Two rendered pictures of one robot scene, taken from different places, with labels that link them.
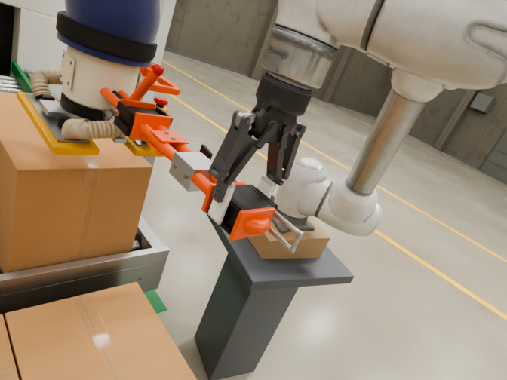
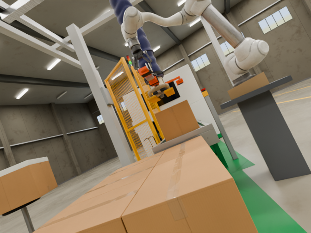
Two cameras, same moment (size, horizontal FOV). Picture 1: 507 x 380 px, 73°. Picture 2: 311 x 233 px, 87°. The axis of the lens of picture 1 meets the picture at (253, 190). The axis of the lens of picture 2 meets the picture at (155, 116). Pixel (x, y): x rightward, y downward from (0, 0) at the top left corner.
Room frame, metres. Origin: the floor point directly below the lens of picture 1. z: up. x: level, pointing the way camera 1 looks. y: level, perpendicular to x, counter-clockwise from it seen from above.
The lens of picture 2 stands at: (-0.18, -1.03, 0.77)
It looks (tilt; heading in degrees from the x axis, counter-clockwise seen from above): 5 degrees up; 60
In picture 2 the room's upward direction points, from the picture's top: 24 degrees counter-clockwise
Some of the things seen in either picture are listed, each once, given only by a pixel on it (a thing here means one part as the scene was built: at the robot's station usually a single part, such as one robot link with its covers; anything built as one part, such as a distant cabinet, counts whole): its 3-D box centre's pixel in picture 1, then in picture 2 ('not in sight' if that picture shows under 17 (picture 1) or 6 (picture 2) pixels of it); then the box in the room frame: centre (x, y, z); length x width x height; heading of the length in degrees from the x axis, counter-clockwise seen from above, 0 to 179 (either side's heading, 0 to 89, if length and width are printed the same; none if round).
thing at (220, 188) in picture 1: (217, 185); not in sight; (0.45, 0.05, 1.26); 0.03 x 0.01 x 0.05; 140
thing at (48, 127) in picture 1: (55, 115); (153, 98); (0.79, 0.53, 1.11); 0.34 x 0.10 x 0.05; 51
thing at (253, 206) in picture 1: (238, 209); (144, 71); (0.49, 0.01, 1.21); 0.08 x 0.07 x 0.05; 51
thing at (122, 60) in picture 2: not in sight; (135, 122); (0.96, 1.69, 1.05); 0.87 x 0.10 x 2.10; 102
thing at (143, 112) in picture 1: (143, 121); (153, 81); (0.71, 0.28, 1.22); 0.10 x 0.08 x 0.06; 141
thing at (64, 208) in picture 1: (53, 176); (177, 122); (1.09, 0.71, 0.75); 0.60 x 0.40 x 0.40; 53
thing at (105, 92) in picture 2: not in sight; (107, 96); (0.64, 1.61, 1.62); 0.20 x 0.05 x 0.30; 50
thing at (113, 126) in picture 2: not in sight; (104, 105); (0.56, 1.68, 1.50); 0.30 x 0.30 x 3.00; 50
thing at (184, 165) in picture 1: (195, 170); (149, 76); (0.58, 0.11, 1.21); 0.07 x 0.07 x 0.04; 51
